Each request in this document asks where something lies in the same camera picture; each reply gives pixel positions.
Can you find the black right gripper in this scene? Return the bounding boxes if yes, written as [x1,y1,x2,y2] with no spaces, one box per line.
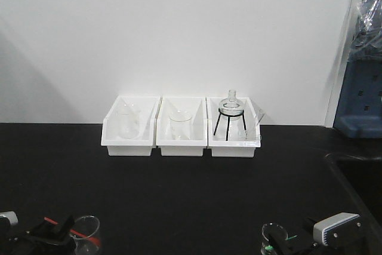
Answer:
[267,217,319,254]

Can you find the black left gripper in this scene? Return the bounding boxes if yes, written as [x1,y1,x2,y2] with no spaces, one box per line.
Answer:
[1,215,76,254]

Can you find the green plastic spoon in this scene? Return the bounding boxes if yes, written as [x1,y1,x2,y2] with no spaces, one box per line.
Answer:
[265,235,297,253]

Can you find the red plastic spoon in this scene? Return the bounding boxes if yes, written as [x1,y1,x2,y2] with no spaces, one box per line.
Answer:
[44,217,101,247]

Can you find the front right glass beaker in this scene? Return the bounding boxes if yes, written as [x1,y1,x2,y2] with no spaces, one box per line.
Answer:
[260,223,288,255]

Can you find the front left glass beaker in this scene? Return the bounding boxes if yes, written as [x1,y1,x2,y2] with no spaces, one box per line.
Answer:
[70,215,102,254]

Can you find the left white storage bin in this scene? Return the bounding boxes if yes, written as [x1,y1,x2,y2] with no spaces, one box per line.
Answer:
[101,96,161,156]

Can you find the white storage bin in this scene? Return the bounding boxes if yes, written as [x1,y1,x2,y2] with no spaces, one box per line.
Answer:
[156,97,208,156]
[207,97,261,158]
[101,96,161,156]

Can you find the right white storage bin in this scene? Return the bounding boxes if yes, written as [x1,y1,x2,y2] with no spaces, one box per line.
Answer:
[207,97,261,158]

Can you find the blue pegboard drying rack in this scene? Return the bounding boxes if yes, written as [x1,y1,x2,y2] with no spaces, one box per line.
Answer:
[334,60,381,139]

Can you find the glass beaker in left bin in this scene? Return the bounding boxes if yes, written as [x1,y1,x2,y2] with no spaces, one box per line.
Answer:
[116,103,140,140]

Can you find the glass beaker in bin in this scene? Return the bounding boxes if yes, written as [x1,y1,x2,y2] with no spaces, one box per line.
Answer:
[116,103,140,140]
[169,110,192,140]

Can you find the round glass flask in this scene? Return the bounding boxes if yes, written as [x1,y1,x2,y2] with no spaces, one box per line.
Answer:
[219,90,244,116]

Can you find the middle white storage bin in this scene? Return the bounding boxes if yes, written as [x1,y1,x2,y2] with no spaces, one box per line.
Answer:
[156,97,208,156]

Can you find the glass beaker in middle bin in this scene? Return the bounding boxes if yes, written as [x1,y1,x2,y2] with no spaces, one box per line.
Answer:
[169,110,192,140]

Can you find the clear plastic bag of pegs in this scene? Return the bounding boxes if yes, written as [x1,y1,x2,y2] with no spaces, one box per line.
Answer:
[350,0,381,60]

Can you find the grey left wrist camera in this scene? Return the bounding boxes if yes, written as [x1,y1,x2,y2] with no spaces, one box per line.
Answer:
[0,211,19,228]

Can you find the black wire tripod stand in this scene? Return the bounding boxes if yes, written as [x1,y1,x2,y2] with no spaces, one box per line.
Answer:
[212,110,248,141]

